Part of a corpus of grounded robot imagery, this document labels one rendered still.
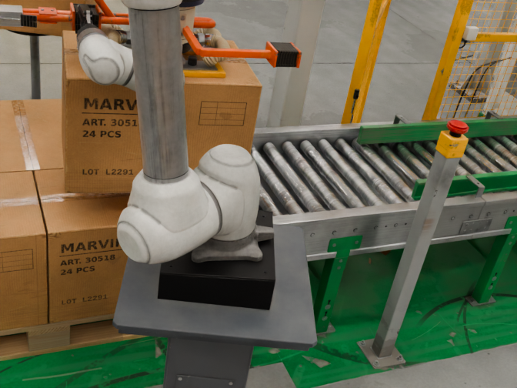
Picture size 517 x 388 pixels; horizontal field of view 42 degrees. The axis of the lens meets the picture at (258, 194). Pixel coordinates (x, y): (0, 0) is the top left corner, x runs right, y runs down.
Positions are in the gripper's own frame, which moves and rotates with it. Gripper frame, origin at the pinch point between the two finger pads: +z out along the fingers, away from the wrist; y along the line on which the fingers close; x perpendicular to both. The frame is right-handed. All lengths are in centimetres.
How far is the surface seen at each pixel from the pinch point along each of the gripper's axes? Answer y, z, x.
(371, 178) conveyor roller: 66, -2, 120
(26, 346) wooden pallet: 118, -16, -20
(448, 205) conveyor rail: 60, -34, 136
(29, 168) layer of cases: 66, 23, -14
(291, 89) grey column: 71, 95, 128
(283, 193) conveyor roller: 65, -9, 76
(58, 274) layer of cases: 84, -19, -9
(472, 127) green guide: 58, 23, 190
